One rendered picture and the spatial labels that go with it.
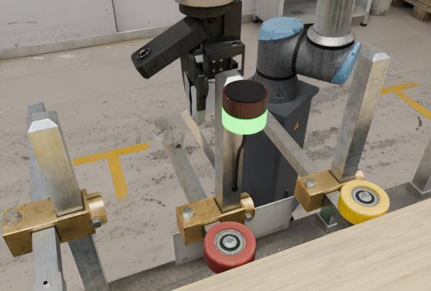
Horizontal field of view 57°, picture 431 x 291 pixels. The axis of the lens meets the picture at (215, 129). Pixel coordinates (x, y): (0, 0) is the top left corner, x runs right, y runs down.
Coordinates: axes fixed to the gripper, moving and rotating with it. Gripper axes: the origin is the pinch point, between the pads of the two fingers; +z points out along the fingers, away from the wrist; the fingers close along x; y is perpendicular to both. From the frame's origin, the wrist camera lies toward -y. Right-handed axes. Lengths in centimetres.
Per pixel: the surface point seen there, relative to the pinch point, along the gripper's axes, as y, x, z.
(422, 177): 52, -8, 25
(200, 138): 0.7, -0.8, 4.0
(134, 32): 34, 256, 94
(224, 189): 1.7, -9.5, 8.5
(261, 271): 1.5, -23.8, 11.3
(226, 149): 1.9, -9.5, -0.2
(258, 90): 4.7, -13.1, -12.1
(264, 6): 141, 234, 79
